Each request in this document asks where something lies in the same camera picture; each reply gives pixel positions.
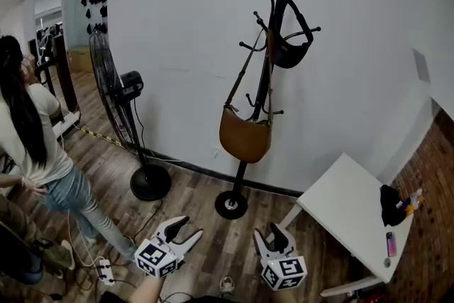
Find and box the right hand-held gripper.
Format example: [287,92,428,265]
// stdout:
[253,221,308,292]

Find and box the black bag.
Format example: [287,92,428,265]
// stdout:
[267,0,315,70]

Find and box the group of black wall hats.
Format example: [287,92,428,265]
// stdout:
[80,0,109,36]

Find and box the pink smartphone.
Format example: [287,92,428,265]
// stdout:
[385,231,398,258]

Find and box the yellow black floor cable cover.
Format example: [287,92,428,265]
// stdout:
[79,126,124,147]

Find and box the black cloth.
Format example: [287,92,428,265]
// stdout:
[380,184,409,228]

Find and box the brown leather bag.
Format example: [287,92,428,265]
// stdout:
[218,28,275,165]

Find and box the white table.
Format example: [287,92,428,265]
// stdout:
[276,152,416,298]

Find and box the person's white shoe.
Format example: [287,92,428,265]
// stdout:
[218,275,236,297]

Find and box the person's left forearm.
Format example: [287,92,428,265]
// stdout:
[128,275,167,303]

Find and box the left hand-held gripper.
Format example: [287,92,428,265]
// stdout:
[134,215,204,279]

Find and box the black coat rack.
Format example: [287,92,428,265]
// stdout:
[214,0,322,221]

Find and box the white power strip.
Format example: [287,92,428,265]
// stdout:
[94,258,116,287]

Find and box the grey wall panel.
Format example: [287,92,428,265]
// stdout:
[411,48,432,84]

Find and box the black standing fan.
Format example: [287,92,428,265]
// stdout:
[88,29,173,203]

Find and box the dark wooden frame stand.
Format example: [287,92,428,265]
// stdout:
[34,23,82,140]

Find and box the cardboard box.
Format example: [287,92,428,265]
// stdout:
[68,48,94,75]

